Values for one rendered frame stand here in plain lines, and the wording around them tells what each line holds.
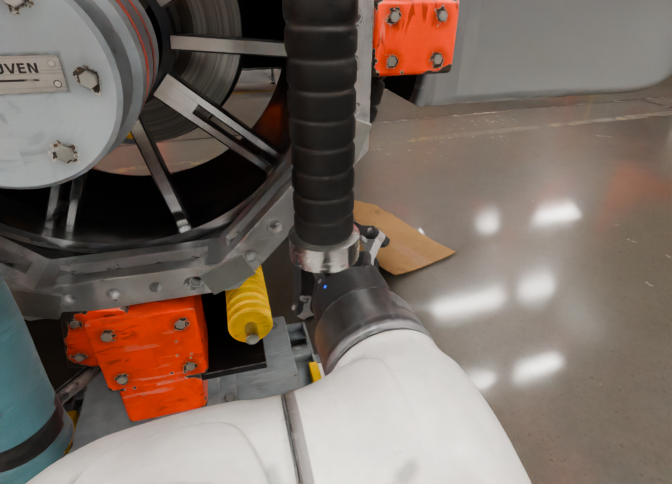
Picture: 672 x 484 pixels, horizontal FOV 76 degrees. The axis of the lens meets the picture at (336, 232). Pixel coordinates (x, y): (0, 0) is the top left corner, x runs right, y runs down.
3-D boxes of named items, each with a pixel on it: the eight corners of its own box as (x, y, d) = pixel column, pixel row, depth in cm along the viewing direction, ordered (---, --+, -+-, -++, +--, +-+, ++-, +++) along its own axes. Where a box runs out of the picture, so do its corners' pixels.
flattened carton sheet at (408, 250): (368, 202, 203) (368, 195, 202) (455, 254, 164) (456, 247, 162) (314, 218, 189) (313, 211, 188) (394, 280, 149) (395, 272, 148)
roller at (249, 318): (254, 239, 80) (251, 212, 78) (277, 352, 56) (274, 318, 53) (222, 243, 79) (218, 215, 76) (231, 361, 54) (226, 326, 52)
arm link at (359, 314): (459, 355, 35) (427, 309, 40) (389, 307, 30) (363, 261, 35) (380, 425, 36) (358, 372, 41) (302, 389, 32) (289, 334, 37)
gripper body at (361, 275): (356, 369, 41) (331, 308, 48) (420, 309, 39) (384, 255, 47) (299, 338, 37) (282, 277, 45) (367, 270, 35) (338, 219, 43)
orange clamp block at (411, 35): (350, 65, 50) (422, 62, 52) (372, 78, 43) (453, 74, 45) (351, -4, 46) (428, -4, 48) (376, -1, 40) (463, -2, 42)
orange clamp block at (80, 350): (74, 271, 53) (81, 327, 57) (56, 311, 46) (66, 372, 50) (136, 270, 55) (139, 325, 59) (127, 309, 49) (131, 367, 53)
